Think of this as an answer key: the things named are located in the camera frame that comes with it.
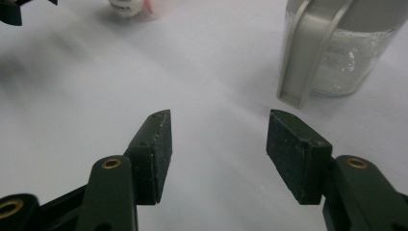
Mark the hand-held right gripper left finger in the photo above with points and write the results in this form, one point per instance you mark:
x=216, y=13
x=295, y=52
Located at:
x=154, y=160

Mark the clear container with grey lid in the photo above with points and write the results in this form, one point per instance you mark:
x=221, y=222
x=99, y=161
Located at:
x=340, y=48

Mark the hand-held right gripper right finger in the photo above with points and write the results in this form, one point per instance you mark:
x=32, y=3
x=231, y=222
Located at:
x=295, y=160

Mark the white paper sheet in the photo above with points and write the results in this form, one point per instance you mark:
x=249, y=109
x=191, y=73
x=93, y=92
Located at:
x=208, y=64

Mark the red and white refill pouch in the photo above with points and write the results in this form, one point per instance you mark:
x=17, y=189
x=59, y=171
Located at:
x=128, y=8

